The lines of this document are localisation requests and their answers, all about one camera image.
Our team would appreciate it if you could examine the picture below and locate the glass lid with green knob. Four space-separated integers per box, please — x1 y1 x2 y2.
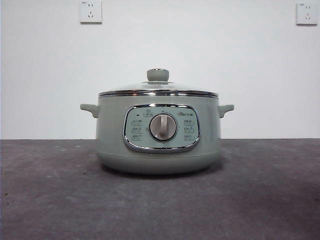
97 67 220 98

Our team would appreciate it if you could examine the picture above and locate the sage green electric cooking pot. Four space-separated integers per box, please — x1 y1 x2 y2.
79 94 235 175

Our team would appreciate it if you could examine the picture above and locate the white wall socket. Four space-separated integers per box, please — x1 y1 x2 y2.
295 2 319 26
79 0 103 25

